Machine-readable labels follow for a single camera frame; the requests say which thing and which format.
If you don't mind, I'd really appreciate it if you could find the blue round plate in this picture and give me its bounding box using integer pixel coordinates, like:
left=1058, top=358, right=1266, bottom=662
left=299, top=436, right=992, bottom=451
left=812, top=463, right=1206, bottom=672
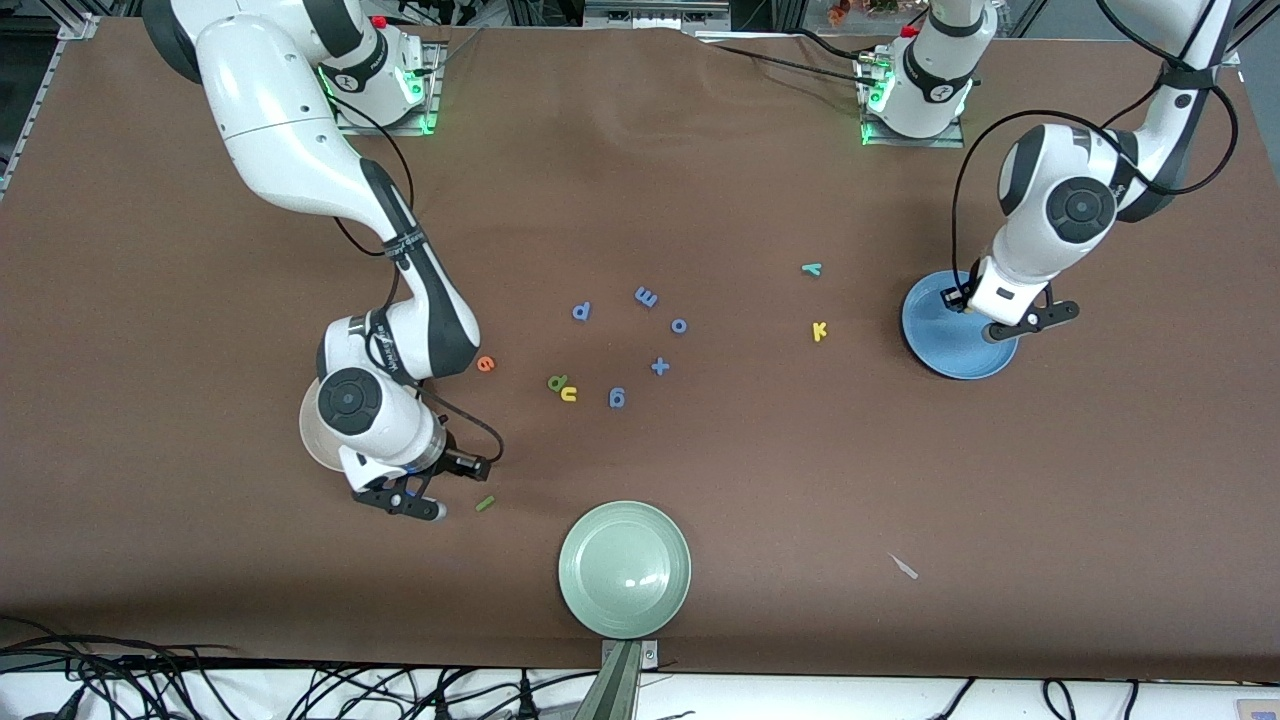
left=901, top=270, right=1021, bottom=381

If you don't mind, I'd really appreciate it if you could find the black left camera mount bracket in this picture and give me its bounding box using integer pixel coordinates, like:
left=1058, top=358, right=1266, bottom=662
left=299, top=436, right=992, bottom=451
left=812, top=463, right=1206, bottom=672
left=1000, top=299, right=1082, bottom=341

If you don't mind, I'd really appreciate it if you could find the grey metal frame bracket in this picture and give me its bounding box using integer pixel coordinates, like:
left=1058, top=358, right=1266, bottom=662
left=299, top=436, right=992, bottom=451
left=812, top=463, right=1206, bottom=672
left=583, top=0, right=733, bottom=31

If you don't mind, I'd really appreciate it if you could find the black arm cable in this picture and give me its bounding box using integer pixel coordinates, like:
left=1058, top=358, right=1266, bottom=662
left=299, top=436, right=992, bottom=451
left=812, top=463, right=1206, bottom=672
left=325, top=90, right=505, bottom=467
left=950, top=0, right=1241, bottom=301

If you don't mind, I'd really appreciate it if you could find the beige round plate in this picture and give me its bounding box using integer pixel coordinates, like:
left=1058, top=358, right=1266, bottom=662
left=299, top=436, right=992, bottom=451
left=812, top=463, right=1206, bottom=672
left=298, top=378, right=351, bottom=474

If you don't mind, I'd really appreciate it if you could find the brown table mat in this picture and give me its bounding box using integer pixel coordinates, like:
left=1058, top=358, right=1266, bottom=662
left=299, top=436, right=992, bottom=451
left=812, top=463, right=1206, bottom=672
left=0, top=18, right=1280, bottom=683

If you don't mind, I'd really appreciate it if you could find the grey metal camera post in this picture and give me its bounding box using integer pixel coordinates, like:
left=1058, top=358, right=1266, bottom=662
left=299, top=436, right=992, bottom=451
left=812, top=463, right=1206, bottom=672
left=573, top=640, right=661, bottom=720

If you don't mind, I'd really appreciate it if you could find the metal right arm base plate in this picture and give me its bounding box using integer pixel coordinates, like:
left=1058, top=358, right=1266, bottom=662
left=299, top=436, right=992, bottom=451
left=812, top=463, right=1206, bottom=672
left=333, top=40, right=443, bottom=137

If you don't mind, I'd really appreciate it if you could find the short aluminium profile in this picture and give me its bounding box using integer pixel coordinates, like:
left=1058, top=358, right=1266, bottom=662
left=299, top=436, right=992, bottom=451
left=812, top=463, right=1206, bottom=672
left=1205, top=0, right=1280, bottom=67

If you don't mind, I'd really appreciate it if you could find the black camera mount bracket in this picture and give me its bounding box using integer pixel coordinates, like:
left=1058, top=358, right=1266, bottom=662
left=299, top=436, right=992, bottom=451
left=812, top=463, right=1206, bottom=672
left=350, top=478, right=433, bottom=519
left=1000, top=299, right=1082, bottom=341

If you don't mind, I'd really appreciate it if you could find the green round plate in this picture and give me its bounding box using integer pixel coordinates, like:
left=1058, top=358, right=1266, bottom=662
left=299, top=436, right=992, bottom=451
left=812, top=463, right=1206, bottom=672
left=557, top=500, right=693, bottom=640

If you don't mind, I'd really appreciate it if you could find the black table cable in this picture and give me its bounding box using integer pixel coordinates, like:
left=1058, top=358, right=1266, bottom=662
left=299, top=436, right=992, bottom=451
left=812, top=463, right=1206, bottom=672
left=693, top=38, right=881, bottom=83
left=788, top=27, right=867, bottom=59

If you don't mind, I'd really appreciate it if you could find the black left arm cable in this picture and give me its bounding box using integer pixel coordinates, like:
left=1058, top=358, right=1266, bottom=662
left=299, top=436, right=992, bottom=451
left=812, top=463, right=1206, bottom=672
left=950, top=0, right=1241, bottom=301

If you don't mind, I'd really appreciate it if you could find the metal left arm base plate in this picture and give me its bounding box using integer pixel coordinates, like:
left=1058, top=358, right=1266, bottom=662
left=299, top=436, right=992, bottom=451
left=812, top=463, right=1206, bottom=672
left=860, top=50, right=967, bottom=149

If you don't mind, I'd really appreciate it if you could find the thin black base cable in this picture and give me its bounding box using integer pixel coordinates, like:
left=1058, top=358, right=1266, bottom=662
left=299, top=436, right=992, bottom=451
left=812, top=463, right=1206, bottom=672
left=430, top=27, right=487, bottom=77

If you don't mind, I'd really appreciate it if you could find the black right camera mount bracket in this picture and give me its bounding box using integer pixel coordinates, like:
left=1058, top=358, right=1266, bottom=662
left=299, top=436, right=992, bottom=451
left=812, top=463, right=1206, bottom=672
left=350, top=478, right=433, bottom=519

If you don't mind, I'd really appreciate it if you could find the long aluminium edge rail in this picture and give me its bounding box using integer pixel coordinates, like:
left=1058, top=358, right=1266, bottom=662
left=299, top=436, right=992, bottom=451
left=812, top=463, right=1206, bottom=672
left=0, top=14, right=101, bottom=201

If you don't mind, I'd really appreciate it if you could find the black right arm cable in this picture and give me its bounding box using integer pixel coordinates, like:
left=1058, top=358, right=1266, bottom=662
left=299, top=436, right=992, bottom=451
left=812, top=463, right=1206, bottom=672
left=325, top=90, right=505, bottom=467

